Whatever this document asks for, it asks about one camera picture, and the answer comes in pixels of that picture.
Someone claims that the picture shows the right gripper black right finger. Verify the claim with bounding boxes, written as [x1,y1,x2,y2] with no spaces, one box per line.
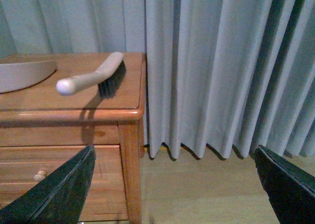
[254,145,315,224]

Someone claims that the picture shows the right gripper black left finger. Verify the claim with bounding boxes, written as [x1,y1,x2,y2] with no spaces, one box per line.
[0,145,96,224]

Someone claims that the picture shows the beige plastic dustpan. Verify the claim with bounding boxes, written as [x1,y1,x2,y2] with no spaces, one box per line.
[0,61,57,94]

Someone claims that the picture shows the beige hand brush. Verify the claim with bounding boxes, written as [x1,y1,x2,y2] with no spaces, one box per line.
[56,52,126,98]

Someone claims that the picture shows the wooden drawer with knob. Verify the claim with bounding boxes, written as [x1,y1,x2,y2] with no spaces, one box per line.
[0,145,128,224]

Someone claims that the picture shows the wooden side table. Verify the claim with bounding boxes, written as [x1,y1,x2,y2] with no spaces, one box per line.
[0,53,146,224]

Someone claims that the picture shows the light grey curtain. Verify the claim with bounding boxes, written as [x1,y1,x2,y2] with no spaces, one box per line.
[0,0,315,158]

